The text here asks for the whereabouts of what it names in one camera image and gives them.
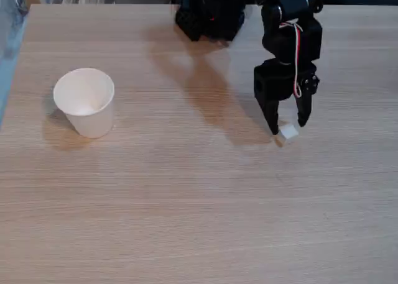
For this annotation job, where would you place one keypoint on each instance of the pale blue fabric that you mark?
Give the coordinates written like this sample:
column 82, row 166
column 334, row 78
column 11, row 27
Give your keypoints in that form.
column 9, row 20

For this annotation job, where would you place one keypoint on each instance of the small white block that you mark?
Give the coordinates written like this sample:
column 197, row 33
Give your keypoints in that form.
column 287, row 135

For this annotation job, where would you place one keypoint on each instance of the white paper cup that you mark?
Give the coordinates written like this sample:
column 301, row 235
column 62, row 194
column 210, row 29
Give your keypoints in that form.
column 93, row 122

